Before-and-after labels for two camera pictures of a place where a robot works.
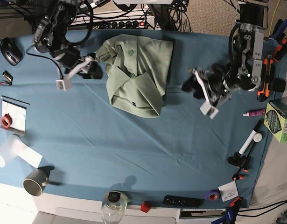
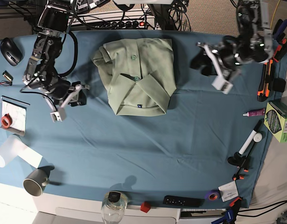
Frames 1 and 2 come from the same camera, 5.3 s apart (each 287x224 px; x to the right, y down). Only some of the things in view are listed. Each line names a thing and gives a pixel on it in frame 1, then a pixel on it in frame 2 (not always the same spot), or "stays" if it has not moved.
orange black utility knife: x=263 y=94 stays
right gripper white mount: x=208 y=108 → x=221 y=82
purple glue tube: x=256 y=113 stays
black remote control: x=183 y=201 stays
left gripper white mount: x=95 y=72 → x=59 y=114
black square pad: x=278 y=85 stays
